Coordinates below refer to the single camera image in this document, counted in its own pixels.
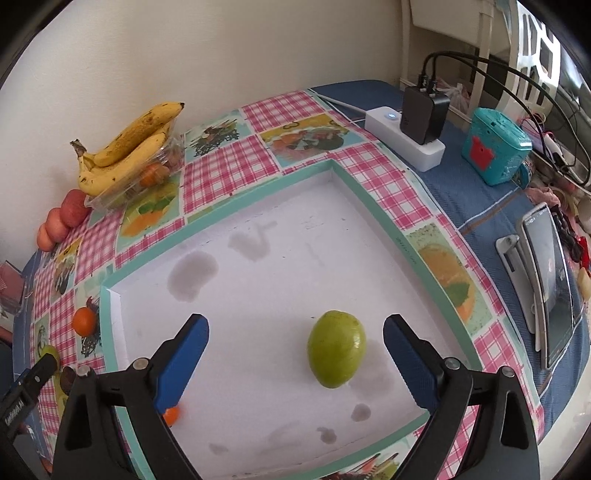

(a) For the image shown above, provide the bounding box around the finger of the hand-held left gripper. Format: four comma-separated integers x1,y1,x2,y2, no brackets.
19,354,58,394

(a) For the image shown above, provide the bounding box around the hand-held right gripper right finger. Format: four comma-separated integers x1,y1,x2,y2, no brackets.
383,314,541,480

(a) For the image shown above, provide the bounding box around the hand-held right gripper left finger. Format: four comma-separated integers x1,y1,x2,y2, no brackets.
51,314,209,480

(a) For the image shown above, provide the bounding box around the large green fruit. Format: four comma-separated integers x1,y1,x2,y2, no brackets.
307,310,368,389

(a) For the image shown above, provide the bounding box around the white foam tray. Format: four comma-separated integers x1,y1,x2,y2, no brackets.
99,161,481,480

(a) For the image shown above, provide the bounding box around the clear box with pink contents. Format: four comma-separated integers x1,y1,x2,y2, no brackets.
0,261,27,315

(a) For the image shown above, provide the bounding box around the white phone stand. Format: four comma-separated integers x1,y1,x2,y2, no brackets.
495,234,550,352

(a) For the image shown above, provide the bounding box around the smartphone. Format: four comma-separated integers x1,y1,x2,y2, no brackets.
522,203,583,370

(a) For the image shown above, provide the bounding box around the blue bed sheet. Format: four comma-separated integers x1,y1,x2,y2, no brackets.
308,79,583,437

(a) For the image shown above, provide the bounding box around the clear plastic container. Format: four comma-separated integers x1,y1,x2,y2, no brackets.
84,119,186,214

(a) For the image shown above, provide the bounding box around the pink checked tablecloth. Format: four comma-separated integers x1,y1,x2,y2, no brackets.
14,90,541,480

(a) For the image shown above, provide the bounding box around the yellow banana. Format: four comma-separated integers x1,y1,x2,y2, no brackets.
70,131,169,197
92,102,185,168

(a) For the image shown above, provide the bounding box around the white power strip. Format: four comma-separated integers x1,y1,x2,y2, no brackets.
365,106,446,172

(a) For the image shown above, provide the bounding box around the pink cloth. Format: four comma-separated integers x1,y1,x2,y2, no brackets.
527,187,563,209

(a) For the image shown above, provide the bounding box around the teal toy box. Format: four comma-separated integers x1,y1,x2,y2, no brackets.
462,107,534,186

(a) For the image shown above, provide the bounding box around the black charger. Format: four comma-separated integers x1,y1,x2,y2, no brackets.
400,85,451,145

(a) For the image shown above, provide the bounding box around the pink plastic bag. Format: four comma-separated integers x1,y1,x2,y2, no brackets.
434,78,472,114

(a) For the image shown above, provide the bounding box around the white wooden shelf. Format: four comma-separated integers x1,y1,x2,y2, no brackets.
399,0,496,112

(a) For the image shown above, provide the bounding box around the white lattice headboard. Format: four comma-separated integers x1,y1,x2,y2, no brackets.
507,4,563,121

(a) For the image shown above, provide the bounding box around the white power cord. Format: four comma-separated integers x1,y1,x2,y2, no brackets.
314,91,370,123

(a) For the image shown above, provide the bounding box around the black cable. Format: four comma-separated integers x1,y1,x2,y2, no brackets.
428,54,591,185
416,50,578,169

